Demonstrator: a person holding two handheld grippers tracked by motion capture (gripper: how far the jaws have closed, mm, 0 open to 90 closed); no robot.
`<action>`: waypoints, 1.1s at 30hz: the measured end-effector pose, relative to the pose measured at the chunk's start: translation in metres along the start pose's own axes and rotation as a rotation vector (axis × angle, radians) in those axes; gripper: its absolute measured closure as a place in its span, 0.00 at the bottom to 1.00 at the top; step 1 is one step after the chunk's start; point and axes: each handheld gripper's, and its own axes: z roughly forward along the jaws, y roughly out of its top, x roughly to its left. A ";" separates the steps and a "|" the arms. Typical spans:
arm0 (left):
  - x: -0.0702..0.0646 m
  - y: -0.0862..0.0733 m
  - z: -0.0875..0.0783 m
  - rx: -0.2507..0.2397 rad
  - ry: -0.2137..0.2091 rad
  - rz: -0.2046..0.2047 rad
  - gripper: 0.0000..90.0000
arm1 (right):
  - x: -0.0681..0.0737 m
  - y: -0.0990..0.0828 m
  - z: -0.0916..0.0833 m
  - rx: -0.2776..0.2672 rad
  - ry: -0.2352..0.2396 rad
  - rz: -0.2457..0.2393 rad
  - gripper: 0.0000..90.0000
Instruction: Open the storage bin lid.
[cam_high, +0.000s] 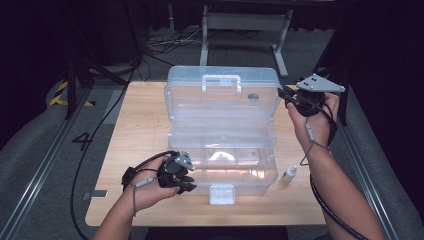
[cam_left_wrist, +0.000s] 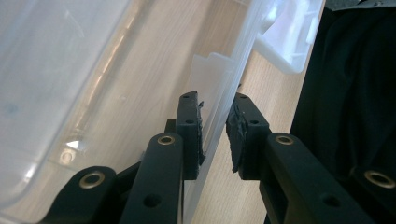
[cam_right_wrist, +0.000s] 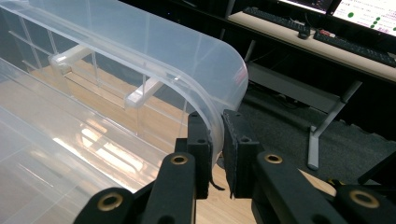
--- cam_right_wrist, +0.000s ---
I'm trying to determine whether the computer monitor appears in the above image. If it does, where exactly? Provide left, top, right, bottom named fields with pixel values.
left=331, top=0, right=396, bottom=37
left=276, top=0, right=334, bottom=15

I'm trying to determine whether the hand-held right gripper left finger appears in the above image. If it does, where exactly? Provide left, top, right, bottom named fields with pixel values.
left=173, top=110, right=215, bottom=201

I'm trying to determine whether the clear plastic storage box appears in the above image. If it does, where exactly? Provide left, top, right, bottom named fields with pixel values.
left=0, top=0, right=250, bottom=224

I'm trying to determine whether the black tripod stand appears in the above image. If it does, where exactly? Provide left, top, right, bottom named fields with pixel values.
left=357, top=150, right=396, bottom=187

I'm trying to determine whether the grey-legged desk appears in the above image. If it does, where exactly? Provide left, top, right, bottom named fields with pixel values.
left=227, top=10, right=396, bottom=172

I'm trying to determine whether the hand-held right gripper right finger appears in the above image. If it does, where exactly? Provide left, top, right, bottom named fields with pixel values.
left=221, top=108, right=262, bottom=200

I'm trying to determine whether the black keyboard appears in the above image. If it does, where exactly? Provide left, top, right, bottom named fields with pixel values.
left=242, top=6, right=313, bottom=39
left=313, top=28, right=396, bottom=68

